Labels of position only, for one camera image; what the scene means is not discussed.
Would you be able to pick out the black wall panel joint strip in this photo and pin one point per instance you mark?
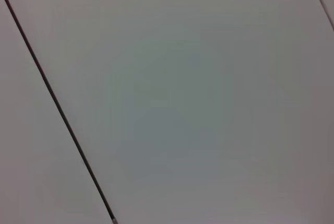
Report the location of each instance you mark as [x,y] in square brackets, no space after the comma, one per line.
[60,114]

